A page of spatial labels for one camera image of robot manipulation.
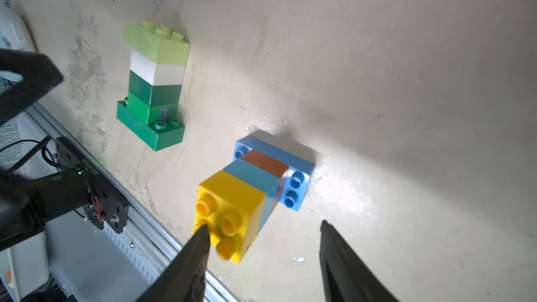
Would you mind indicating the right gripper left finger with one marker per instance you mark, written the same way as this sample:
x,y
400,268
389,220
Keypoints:
x,y
184,278

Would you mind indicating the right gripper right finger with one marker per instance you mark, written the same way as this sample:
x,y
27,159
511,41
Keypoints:
x,y
345,277

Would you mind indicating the yellow lego brick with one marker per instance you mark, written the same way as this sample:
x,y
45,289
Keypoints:
x,y
232,210

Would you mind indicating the light blue lego brick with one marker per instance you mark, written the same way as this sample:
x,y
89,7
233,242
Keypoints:
x,y
258,178

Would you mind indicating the brown square lego brick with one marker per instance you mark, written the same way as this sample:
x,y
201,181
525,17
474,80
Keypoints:
x,y
271,166

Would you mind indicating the long green lego brick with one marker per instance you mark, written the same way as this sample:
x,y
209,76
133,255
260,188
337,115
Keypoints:
x,y
158,135

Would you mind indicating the bright green square lego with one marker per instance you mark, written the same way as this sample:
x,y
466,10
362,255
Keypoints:
x,y
150,114

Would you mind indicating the dark green square lego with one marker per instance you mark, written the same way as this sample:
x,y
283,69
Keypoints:
x,y
153,95

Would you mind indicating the cream square lego brick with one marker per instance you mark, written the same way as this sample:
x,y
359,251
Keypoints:
x,y
156,74

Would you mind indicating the long blue lego brick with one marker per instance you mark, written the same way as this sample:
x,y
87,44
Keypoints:
x,y
299,173

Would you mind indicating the lime green lego brick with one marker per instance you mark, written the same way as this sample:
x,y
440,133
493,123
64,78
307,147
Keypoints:
x,y
159,44

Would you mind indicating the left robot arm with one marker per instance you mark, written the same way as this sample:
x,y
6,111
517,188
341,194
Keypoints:
x,y
23,213

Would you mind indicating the pale blue round clock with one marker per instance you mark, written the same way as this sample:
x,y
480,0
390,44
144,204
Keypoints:
x,y
15,34

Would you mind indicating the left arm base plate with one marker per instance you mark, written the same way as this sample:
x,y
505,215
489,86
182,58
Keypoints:
x,y
79,184

